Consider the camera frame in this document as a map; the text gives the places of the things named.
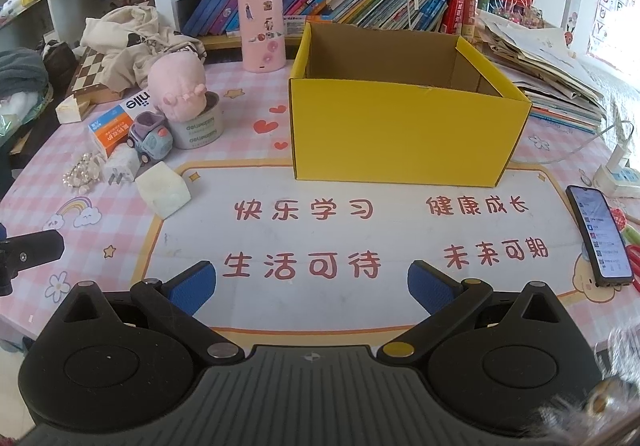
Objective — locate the beige cloth bag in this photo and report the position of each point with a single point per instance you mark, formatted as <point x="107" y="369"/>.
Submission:
<point x="130" y="33"/>

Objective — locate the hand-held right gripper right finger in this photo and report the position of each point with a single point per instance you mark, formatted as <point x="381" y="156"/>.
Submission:
<point x="432" y="286"/>

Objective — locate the white cube block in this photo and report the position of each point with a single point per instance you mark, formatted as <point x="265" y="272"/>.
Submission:
<point x="162" y="191"/>

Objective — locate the folding chessboard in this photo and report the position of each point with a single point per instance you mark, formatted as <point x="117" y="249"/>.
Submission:
<point x="90" y="70"/>

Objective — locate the stack of papers and workbooks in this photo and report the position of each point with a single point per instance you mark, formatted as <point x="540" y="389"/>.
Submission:
<point x="540" y="65"/>

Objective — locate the yellow cardboard box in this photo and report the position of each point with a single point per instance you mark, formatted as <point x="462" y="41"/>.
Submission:
<point x="400" y="135"/>

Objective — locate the grey blanket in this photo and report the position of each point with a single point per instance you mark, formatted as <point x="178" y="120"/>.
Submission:
<point x="22" y="73"/>

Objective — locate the white power strip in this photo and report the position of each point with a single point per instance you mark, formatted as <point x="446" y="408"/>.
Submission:
<point x="617" y="178"/>

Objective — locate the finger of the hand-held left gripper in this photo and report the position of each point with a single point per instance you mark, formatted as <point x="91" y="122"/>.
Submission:
<point x="35" y="250"/>

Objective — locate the white orange medicine box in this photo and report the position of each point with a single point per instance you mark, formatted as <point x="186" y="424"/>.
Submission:
<point x="107" y="130"/>

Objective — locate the pink printed desk mat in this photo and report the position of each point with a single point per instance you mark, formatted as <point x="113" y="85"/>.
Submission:
<point x="350" y="226"/>

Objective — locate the pearl ribbon hair accessory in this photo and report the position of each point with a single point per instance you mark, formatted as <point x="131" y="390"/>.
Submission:
<point x="82" y="173"/>

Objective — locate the pink sticker canister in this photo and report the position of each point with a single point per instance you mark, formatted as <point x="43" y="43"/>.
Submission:
<point x="260" y="25"/>

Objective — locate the pink plush toy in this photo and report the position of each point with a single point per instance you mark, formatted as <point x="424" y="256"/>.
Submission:
<point x="175" y="80"/>

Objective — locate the black bag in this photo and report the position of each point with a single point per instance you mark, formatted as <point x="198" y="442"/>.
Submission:
<point x="60" y="63"/>

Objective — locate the colourful bead trinkets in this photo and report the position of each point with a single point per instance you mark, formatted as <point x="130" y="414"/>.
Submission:
<point x="515" y="10"/>

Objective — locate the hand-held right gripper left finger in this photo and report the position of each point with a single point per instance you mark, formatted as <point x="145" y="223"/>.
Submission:
<point x="192" y="283"/>

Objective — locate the red standing book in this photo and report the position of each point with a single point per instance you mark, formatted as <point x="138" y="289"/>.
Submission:
<point x="455" y="13"/>

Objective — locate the white charger plug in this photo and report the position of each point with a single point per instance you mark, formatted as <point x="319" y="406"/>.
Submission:
<point x="122" y="165"/>

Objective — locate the small cream block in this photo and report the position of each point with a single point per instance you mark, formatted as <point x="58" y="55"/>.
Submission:
<point x="70" y="110"/>

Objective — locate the black smartphone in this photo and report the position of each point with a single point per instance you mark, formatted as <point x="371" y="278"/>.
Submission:
<point x="600" y="236"/>

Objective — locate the purple toy car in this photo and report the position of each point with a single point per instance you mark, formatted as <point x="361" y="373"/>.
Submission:
<point x="150" y="140"/>

